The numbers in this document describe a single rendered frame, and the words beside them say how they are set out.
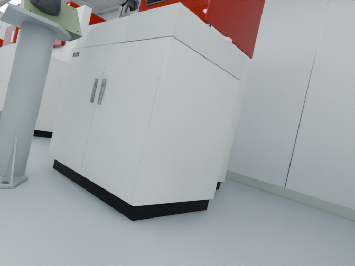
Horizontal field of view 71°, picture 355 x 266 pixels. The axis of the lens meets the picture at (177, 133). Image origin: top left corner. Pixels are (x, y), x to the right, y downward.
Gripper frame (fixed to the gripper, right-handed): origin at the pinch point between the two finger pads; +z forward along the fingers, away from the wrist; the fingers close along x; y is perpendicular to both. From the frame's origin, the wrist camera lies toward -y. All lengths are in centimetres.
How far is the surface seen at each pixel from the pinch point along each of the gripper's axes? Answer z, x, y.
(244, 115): 17, 22, 207
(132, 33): 12.3, -21.1, -4.0
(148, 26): 10.2, -32.1, -4.0
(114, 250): 98, -65, -21
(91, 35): 9.3, 21.7, -4.1
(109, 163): 78, -26, -4
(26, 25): 19.9, 18.4, -39.2
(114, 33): 10.6, -3.8, -4.1
